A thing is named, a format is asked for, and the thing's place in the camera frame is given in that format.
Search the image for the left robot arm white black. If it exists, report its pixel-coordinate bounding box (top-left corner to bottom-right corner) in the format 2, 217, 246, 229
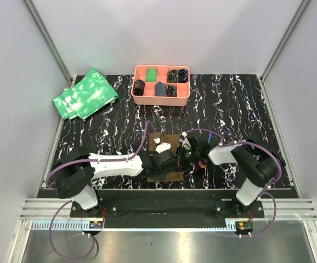
47, 150, 179, 217

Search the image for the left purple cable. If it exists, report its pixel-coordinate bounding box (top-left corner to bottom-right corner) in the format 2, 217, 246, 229
46, 121, 159, 260

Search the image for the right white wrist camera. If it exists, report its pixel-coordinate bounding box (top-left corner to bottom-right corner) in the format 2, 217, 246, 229
179, 131, 191, 150

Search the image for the black multicolour rolled cloth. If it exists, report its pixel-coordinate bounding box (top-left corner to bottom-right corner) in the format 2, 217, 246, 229
167, 69, 178, 83

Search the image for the black blue rolled cloth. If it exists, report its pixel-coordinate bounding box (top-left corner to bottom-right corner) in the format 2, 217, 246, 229
177, 68, 189, 83

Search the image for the black patterned rolled cloth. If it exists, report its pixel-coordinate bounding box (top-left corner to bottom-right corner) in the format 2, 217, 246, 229
166, 85, 178, 98

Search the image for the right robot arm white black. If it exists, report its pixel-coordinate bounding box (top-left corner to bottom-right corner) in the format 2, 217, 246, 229
177, 135, 286, 217

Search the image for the pink compartment tray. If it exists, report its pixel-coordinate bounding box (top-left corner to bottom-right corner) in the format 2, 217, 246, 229
131, 65, 190, 107

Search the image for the black marble pattern mat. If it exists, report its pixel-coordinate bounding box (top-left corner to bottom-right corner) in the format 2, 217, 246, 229
51, 74, 279, 161

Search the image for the dark brown rolled cloth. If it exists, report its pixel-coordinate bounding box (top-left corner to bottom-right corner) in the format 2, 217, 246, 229
133, 79, 145, 96

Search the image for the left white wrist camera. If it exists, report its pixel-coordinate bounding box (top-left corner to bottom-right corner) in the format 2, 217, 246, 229
154, 138, 171, 153

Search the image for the blue grey rolled cloth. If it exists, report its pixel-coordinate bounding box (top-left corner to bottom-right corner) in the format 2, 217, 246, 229
155, 82, 166, 96

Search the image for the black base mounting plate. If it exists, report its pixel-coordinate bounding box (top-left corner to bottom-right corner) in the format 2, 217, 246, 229
70, 190, 265, 230

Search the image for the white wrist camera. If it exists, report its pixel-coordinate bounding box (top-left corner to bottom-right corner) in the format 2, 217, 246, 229
154, 138, 171, 153
179, 131, 191, 150

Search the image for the green white patterned cloth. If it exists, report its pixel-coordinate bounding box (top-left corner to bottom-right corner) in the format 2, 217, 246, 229
53, 68, 118, 120

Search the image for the green rolled cloth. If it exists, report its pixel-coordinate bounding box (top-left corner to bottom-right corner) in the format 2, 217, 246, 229
145, 67, 157, 82

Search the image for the brown cloth napkin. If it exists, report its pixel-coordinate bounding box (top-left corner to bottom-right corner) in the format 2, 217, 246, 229
147, 133, 183, 182

